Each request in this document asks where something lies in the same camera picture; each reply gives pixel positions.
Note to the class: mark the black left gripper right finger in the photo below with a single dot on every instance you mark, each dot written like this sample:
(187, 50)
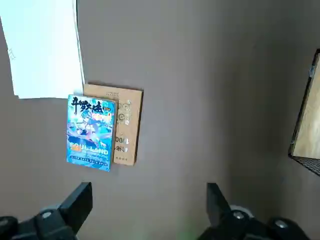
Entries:
(220, 210)

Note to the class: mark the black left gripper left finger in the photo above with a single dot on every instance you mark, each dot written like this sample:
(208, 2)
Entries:
(75, 205)

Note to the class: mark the blue comic book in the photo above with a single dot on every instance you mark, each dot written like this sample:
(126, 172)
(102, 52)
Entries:
(90, 132)

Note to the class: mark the clipboard with white paper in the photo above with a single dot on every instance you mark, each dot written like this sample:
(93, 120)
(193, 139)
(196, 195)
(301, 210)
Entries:
(42, 50)

